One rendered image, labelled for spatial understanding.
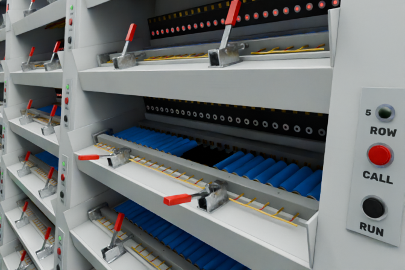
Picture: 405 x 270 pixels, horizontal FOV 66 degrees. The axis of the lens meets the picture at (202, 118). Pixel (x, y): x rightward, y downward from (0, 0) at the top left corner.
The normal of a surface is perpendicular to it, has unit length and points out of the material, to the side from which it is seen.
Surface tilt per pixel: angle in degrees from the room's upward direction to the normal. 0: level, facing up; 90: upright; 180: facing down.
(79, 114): 90
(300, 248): 19
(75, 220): 90
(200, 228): 109
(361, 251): 90
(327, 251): 90
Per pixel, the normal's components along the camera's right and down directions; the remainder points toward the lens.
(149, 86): -0.72, 0.31
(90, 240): -0.16, -0.95
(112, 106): 0.67, 0.11
